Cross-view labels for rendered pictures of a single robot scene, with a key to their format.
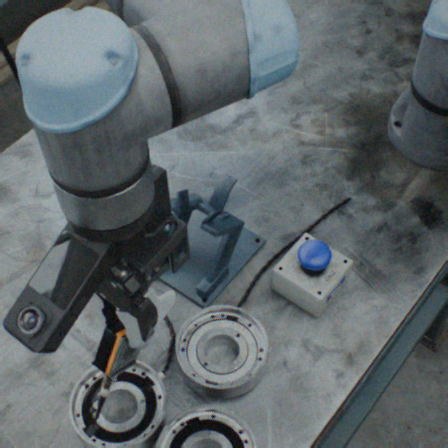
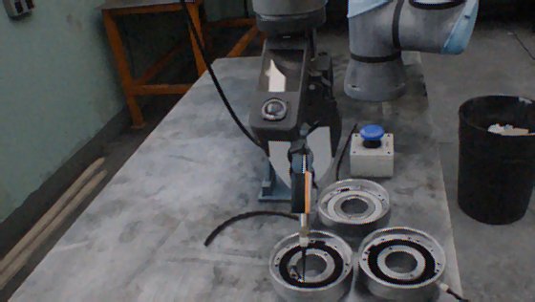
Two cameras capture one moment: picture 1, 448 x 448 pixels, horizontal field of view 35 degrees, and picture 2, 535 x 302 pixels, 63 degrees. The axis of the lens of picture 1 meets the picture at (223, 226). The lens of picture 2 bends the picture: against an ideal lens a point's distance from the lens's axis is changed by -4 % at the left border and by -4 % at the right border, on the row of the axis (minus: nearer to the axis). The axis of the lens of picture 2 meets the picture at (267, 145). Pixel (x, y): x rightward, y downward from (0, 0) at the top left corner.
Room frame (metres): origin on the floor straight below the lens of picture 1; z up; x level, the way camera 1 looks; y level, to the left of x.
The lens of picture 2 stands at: (-0.05, 0.31, 1.25)
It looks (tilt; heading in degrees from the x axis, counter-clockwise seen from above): 30 degrees down; 337
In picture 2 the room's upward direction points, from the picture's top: 8 degrees counter-clockwise
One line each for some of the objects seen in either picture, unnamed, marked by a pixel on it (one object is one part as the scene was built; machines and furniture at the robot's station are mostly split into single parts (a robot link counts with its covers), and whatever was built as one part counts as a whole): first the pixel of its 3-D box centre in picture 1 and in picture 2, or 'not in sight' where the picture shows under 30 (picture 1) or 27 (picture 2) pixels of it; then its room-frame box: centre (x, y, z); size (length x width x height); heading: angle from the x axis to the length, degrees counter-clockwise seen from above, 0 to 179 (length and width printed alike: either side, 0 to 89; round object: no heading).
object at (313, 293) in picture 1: (314, 271); (372, 152); (0.48, -0.11, 0.82); 0.08 x 0.07 x 0.05; 140
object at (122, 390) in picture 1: (120, 409); (311, 269); (0.31, 0.12, 0.82); 0.10 x 0.10 x 0.04
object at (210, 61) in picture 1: (204, 40); not in sight; (0.42, 0.01, 1.23); 0.11 x 0.11 x 0.08; 29
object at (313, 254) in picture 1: (313, 262); (372, 141); (0.48, -0.11, 0.85); 0.04 x 0.04 x 0.05
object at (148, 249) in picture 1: (123, 235); (296, 63); (0.36, 0.09, 1.07); 0.09 x 0.08 x 0.12; 141
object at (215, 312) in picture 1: (222, 353); (353, 210); (0.38, 0.01, 0.82); 0.10 x 0.10 x 0.04
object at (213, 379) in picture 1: (222, 353); (353, 210); (0.38, 0.01, 0.82); 0.08 x 0.08 x 0.02
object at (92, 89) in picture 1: (90, 101); not in sight; (0.36, 0.09, 1.23); 0.09 x 0.08 x 0.11; 119
